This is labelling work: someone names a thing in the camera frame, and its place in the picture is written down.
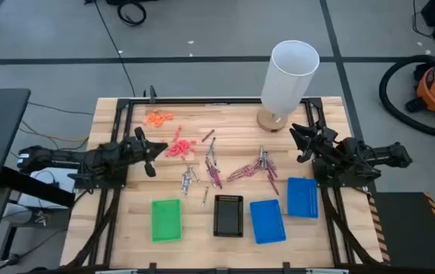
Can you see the white box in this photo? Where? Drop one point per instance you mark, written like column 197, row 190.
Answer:
column 59, row 177

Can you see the black desk bar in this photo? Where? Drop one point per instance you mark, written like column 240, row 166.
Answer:
column 35, row 186

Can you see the metal key bunch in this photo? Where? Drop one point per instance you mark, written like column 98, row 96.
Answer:
column 40, row 218

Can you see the blue plastic basket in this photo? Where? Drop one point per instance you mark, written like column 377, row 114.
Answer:
column 303, row 198
column 267, row 221

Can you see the green plastic basket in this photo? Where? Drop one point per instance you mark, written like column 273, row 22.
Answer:
column 166, row 220

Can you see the white lamp with wooden base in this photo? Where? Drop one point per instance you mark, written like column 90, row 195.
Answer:
column 289, row 76

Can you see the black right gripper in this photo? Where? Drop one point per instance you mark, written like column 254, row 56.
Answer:
column 327, row 144

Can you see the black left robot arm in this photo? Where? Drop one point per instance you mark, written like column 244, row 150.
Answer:
column 69, row 156

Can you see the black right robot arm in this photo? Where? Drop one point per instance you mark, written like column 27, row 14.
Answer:
column 377, row 152

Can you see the black mat with hazard stripes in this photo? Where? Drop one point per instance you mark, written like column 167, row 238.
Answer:
column 404, row 228

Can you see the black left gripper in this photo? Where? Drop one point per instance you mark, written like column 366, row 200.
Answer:
column 141, row 150

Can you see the black clamp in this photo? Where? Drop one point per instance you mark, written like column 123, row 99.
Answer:
column 286, row 268
column 152, row 94
column 152, row 268

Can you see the black plastic basket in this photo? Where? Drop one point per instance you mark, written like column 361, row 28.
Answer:
column 228, row 216

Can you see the maroon crayon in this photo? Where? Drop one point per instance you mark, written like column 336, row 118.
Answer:
column 208, row 135

